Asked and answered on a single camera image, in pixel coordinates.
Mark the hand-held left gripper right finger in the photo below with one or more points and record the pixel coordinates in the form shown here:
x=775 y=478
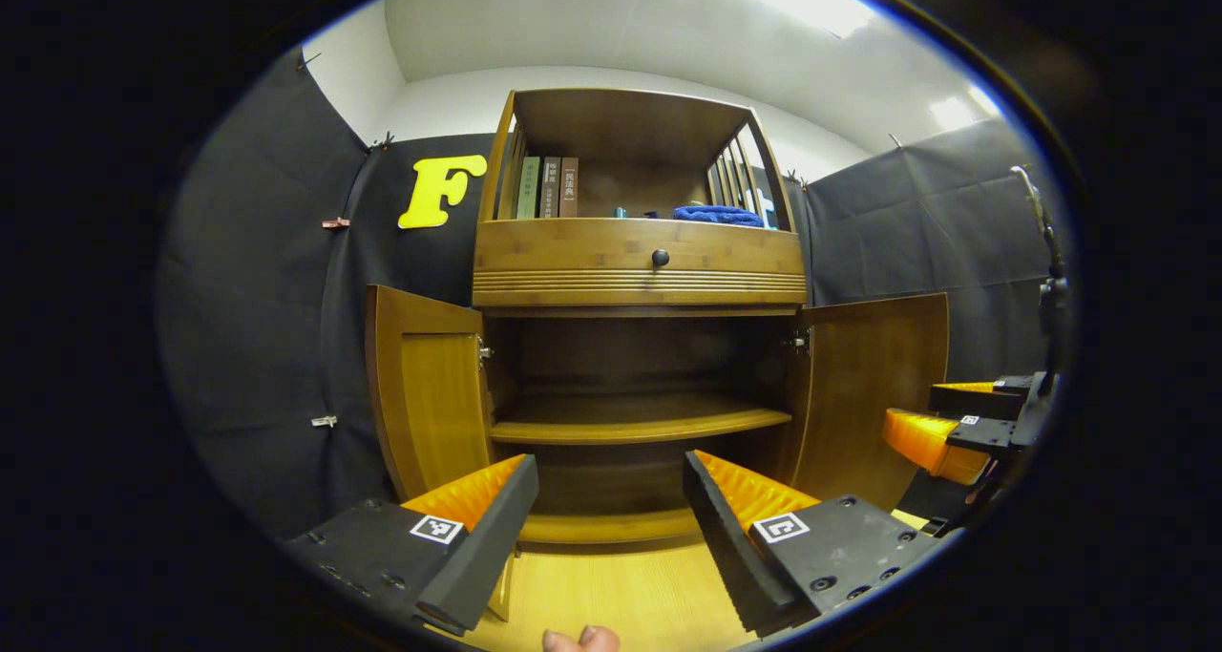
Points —
x=730 y=557

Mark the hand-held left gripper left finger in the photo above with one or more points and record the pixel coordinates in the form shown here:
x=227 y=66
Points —
x=487 y=547

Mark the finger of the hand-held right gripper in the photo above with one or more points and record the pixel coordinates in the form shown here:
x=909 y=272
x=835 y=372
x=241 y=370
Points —
x=974 y=402
x=983 y=434

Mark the wooden shoe cabinet door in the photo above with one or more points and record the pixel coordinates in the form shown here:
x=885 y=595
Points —
x=869 y=394
x=430 y=394

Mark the wooden double-door shoe cabinet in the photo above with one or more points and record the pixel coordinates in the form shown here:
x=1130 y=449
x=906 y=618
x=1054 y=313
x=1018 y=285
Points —
x=630 y=122

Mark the wooden inner cabinet shelf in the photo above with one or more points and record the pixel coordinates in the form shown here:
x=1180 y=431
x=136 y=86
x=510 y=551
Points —
x=640 y=418

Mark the small ceiling light panel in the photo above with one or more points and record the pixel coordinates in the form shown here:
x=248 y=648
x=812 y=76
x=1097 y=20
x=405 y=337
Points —
x=964 y=110

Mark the black round drawer knob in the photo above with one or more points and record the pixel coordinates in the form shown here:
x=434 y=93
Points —
x=660 y=258

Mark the blue towel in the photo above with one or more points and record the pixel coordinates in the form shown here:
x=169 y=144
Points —
x=716 y=216

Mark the dark grey book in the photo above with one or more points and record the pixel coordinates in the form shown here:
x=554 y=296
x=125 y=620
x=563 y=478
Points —
x=550 y=189

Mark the brown book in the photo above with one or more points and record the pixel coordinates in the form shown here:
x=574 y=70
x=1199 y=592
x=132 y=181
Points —
x=569 y=189

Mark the dark clip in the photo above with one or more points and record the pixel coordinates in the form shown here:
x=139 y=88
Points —
x=383 y=142

